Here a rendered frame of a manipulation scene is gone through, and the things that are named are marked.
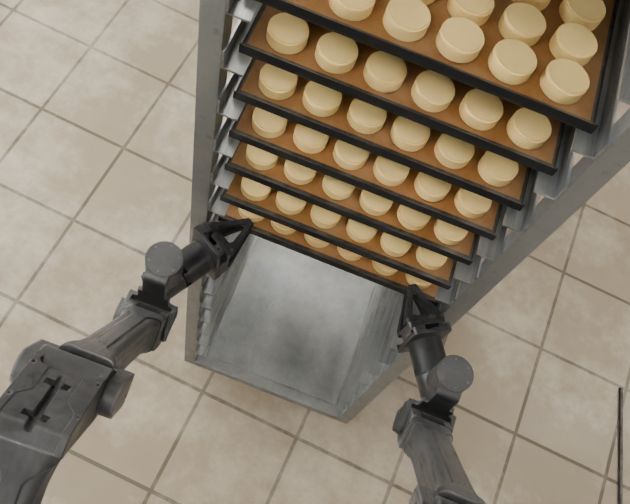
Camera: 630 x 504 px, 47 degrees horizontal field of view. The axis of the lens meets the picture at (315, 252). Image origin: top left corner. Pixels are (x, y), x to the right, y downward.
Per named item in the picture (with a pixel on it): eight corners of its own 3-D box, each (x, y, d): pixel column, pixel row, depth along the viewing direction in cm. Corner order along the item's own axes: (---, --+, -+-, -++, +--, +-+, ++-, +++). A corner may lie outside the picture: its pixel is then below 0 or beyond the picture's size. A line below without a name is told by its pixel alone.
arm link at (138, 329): (2, 394, 73) (104, 432, 73) (21, 342, 72) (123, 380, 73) (111, 324, 116) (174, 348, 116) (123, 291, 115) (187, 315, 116)
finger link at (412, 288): (385, 297, 127) (397, 348, 123) (396, 281, 120) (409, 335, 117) (421, 292, 128) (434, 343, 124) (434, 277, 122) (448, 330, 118)
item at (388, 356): (390, 365, 149) (394, 361, 147) (378, 360, 149) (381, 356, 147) (462, 130, 178) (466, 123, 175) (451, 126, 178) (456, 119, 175)
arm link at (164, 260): (112, 325, 113) (163, 345, 114) (108, 301, 103) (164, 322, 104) (143, 260, 119) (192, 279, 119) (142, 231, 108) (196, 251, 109)
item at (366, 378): (369, 387, 165) (373, 383, 163) (358, 382, 165) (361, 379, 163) (438, 167, 194) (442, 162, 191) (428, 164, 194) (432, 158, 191)
